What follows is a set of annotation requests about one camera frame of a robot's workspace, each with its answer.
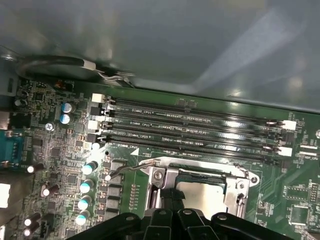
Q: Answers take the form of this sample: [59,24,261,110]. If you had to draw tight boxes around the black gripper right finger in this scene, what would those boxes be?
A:
[173,188,290,240]

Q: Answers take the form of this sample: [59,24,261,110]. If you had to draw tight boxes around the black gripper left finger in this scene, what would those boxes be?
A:
[66,187,176,240]

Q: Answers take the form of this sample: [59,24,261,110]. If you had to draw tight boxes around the silver CPU chip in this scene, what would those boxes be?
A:
[177,180,229,217]

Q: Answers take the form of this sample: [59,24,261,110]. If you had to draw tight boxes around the metal locking lever wire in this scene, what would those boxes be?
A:
[108,159,161,179]

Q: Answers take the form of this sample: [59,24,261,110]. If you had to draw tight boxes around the green motherboard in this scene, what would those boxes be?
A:
[0,77,320,240]

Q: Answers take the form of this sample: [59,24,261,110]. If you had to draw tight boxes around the black RAM slot white clips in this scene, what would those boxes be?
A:
[88,120,293,158]
[91,92,298,131]

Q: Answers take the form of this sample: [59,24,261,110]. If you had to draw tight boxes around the blue port connector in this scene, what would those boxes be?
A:
[0,131,26,167]

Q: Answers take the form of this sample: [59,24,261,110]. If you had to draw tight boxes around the black grey PC case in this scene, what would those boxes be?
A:
[0,0,320,118]

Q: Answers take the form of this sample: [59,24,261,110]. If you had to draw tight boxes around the black looped cable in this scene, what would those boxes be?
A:
[16,55,137,83]

